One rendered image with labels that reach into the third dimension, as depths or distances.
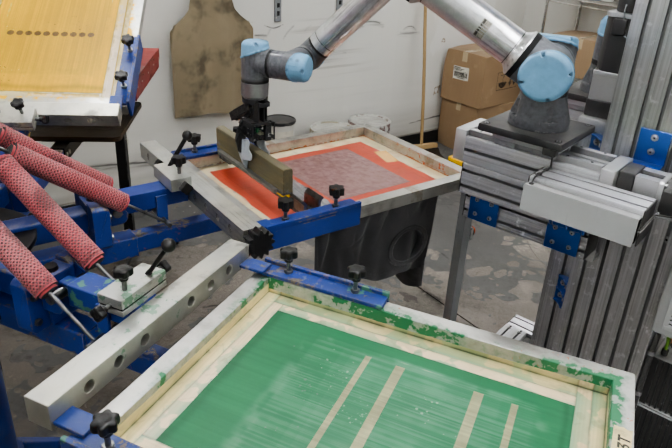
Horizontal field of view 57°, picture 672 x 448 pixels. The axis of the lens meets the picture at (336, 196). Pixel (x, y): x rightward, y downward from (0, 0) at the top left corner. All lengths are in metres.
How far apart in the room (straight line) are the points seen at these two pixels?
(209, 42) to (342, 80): 1.09
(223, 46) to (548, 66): 2.70
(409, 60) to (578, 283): 3.21
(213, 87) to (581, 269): 2.65
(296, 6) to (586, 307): 2.86
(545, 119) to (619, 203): 0.28
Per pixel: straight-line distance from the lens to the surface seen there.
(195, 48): 3.83
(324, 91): 4.45
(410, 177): 2.05
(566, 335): 2.06
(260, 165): 1.76
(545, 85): 1.47
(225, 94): 3.96
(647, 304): 1.93
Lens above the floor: 1.74
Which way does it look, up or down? 25 degrees down
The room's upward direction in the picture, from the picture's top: 3 degrees clockwise
